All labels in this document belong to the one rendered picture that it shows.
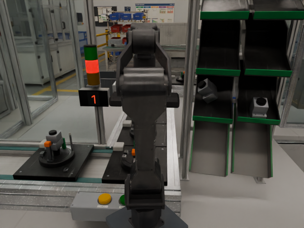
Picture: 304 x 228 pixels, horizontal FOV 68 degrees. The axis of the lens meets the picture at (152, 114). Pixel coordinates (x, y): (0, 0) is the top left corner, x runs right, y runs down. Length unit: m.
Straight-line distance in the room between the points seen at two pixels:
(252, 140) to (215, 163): 0.17
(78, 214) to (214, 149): 0.52
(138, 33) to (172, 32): 7.71
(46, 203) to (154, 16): 10.76
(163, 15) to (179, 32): 3.34
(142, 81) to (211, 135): 0.62
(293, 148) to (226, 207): 0.82
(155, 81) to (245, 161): 0.65
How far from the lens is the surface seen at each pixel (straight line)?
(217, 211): 0.94
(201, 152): 0.89
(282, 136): 1.59
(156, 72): 0.34
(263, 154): 0.94
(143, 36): 0.39
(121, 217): 0.62
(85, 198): 0.83
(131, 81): 0.33
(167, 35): 8.11
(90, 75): 0.95
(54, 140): 0.98
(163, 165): 0.93
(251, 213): 0.97
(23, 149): 1.23
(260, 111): 0.82
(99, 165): 1.05
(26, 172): 1.02
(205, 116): 0.78
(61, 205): 0.94
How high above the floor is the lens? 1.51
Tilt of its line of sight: 23 degrees down
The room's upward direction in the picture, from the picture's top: straight up
